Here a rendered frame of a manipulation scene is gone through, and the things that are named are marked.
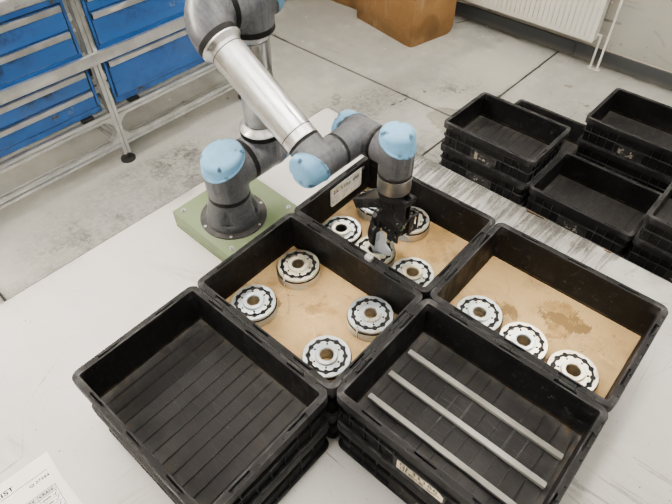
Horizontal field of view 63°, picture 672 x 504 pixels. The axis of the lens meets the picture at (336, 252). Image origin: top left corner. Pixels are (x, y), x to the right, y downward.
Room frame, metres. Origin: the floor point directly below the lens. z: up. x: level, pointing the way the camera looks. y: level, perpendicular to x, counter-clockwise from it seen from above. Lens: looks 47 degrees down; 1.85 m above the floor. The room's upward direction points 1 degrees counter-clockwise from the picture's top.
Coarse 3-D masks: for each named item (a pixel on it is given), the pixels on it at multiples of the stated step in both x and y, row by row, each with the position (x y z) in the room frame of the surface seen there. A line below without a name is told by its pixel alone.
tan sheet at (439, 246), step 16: (352, 208) 1.09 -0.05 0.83; (368, 224) 1.03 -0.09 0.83; (432, 224) 1.03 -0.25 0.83; (400, 240) 0.97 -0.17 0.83; (432, 240) 0.97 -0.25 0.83; (448, 240) 0.97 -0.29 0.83; (464, 240) 0.97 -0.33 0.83; (400, 256) 0.92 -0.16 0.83; (416, 256) 0.92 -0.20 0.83; (432, 256) 0.92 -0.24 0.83; (448, 256) 0.91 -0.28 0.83
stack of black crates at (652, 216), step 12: (660, 204) 1.36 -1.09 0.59; (648, 216) 1.29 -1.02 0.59; (660, 216) 1.40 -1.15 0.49; (648, 228) 1.29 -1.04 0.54; (660, 228) 1.26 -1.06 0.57; (636, 240) 1.29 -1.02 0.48; (648, 240) 1.27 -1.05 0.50; (660, 240) 1.25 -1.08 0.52; (636, 252) 1.28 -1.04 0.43; (648, 252) 1.26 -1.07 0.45; (660, 252) 1.23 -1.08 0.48; (636, 264) 1.27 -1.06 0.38; (648, 264) 1.25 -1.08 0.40; (660, 264) 1.23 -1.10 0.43; (660, 276) 1.21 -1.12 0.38
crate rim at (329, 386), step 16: (272, 224) 0.94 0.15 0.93; (304, 224) 0.93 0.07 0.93; (256, 240) 0.88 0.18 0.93; (336, 240) 0.88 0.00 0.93; (352, 256) 0.83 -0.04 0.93; (208, 272) 0.79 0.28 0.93; (384, 272) 0.78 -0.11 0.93; (208, 288) 0.74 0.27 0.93; (224, 304) 0.70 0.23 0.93; (416, 304) 0.69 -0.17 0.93; (240, 320) 0.66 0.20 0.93; (400, 320) 0.65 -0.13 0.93; (384, 336) 0.61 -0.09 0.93; (288, 352) 0.58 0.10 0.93; (368, 352) 0.58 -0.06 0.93; (304, 368) 0.54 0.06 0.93; (352, 368) 0.54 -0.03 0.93; (336, 384) 0.51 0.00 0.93
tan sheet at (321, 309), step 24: (240, 288) 0.82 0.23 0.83; (288, 288) 0.82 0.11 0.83; (312, 288) 0.82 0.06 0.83; (336, 288) 0.82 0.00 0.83; (288, 312) 0.75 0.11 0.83; (312, 312) 0.75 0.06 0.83; (336, 312) 0.75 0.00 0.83; (288, 336) 0.69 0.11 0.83; (312, 336) 0.68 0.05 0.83; (336, 336) 0.68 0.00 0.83
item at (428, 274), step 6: (402, 258) 0.88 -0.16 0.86; (408, 258) 0.88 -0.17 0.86; (414, 258) 0.88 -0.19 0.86; (396, 264) 0.86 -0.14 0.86; (402, 264) 0.86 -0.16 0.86; (420, 264) 0.86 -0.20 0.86; (426, 264) 0.86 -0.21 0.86; (426, 270) 0.84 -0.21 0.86; (432, 270) 0.84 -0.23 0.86; (426, 276) 0.82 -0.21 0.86; (432, 276) 0.82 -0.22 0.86; (420, 282) 0.81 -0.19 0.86; (426, 282) 0.81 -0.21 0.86
